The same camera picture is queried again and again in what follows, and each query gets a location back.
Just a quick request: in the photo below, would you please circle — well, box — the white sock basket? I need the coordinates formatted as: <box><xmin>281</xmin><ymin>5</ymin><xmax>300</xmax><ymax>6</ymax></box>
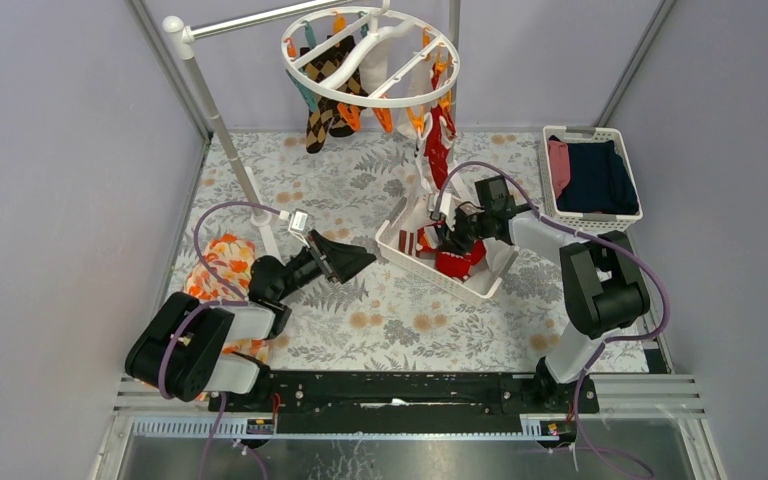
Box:
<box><xmin>375</xmin><ymin>191</ymin><xmax>511</xmax><ymax>305</ymax></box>

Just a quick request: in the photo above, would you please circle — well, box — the white sock with black stripes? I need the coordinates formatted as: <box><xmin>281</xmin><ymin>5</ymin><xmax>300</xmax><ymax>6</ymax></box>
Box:
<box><xmin>413</xmin><ymin>113</ymin><xmax>438</xmax><ymax>213</ymax></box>

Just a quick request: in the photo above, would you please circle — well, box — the brown argyle sock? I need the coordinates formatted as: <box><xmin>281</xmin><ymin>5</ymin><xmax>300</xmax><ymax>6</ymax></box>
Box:
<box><xmin>299</xmin><ymin>34</ymin><xmax>372</xmax><ymax>155</ymax></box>

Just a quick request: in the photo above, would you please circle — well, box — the pink folded cloth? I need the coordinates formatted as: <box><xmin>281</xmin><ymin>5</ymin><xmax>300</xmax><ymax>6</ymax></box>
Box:
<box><xmin>547</xmin><ymin>136</ymin><xmax>571</xmax><ymax>199</ymax></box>

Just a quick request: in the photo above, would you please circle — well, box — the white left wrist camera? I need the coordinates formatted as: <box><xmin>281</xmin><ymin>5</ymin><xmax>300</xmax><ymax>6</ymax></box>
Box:
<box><xmin>279</xmin><ymin>210</ymin><xmax>309</xmax><ymax>245</ymax></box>

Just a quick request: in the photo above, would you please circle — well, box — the dark navy folded cloth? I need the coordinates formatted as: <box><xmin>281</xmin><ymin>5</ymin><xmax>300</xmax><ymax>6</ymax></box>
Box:
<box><xmin>557</xmin><ymin>141</ymin><xmax>640</xmax><ymax>215</ymax></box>

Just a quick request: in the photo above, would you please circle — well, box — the white round clip hanger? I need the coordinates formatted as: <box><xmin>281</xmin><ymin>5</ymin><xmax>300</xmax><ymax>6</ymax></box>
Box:
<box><xmin>281</xmin><ymin>1</ymin><xmax>461</xmax><ymax>109</ymax></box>

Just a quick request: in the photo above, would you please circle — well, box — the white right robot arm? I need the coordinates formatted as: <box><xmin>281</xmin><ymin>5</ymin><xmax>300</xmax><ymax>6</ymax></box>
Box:
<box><xmin>436</xmin><ymin>175</ymin><xmax>651</xmax><ymax>412</ymax></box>

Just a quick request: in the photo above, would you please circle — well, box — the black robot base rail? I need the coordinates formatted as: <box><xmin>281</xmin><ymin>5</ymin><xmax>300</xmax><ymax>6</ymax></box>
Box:
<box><xmin>207</xmin><ymin>370</ymin><xmax>600</xmax><ymax>435</ymax></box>

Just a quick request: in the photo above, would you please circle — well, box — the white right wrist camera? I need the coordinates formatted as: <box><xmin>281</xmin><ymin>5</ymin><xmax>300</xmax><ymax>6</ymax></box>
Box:
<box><xmin>427</xmin><ymin>192</ymin><xmax>455</xmax><ymax>227</ymax></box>

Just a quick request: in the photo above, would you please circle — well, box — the red white hanging sock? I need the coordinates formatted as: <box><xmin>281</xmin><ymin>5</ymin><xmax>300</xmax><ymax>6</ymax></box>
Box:
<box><xmin>424</xmin><ymin>92</ymin><xmax>457</xmax><ymax>190</ymax></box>

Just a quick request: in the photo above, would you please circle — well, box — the white basket with dark clothes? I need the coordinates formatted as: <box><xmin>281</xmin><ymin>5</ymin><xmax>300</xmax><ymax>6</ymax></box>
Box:
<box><xmin>539</xmin><ymin>125</ymin><xmax>643</xmax><ymax>233</ymax></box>

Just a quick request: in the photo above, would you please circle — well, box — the floral patterned table mat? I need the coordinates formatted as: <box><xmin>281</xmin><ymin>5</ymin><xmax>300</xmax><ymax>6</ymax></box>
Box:
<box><xmin>168</xmin><ymin>132</ymin><xmax>568</xmax><ymax>372</ymax></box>

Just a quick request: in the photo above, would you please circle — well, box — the red dotted sock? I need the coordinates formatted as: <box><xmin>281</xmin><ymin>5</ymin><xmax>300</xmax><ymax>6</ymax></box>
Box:
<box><xmin>434</xmin><ymin>241</ymin><xmax>486</xmax><ymax>282</ymax></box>

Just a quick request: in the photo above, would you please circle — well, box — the orange clothes clip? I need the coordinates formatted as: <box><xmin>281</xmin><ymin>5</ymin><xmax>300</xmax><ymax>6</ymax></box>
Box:
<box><xmin>405</xmin><ymin>105</ymin><xmax>433</xmax><ymax>140</ymax></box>
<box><xmin>337</xmin><ymin>102</ymin><xmax>362</xmax><ymax>132</ymax></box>

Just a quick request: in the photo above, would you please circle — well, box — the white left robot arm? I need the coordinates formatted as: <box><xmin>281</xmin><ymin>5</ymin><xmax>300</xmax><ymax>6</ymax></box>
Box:
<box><xmin>124</xmin><ymin>231</ymin><xmax>376</xmax><ymax>411</ymax></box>

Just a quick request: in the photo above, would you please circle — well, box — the brown striped sock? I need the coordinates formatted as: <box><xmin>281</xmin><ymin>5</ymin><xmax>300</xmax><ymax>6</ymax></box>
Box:
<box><xmin>397</xmin><ymin>230</ymin><xmax>421</xmax><ymax>257</ymax></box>

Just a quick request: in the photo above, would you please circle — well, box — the silver drying rack frame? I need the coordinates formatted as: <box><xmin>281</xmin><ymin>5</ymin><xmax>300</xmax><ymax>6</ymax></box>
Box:
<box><xmin>161</xmin><ymin>0</ymin><xmax>485</xmax><ymax>263</ymax></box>

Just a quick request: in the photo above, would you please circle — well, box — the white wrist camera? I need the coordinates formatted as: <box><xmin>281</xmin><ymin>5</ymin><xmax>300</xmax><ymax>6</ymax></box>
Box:
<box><xmin>427</xmin><ymin>192</ymin><xmax>455</xmax><ymax>227</ymax></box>
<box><xmin>279</xmin><ymin>210</ymin><xmax>309</xmax><ymax>245</ymax></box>

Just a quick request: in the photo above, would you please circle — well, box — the orange floral cloth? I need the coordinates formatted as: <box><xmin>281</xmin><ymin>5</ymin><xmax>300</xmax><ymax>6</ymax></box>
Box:
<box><xmin>181</xmin><ymin>233</ymin><xmax>273</xmax><ymax>366</ymax></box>

